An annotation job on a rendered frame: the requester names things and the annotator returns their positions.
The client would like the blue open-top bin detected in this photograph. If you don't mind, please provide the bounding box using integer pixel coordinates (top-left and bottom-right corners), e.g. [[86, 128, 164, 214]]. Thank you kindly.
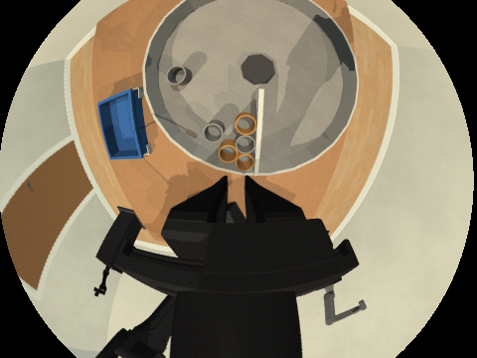
[[97, 89, 148, 160]]

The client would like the bronze bushing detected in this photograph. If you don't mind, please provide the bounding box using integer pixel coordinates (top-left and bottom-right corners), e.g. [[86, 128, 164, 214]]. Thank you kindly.
[[219, 139, 238, 163], [236, 152, 254, 171], [236, 112, 256, 135]]

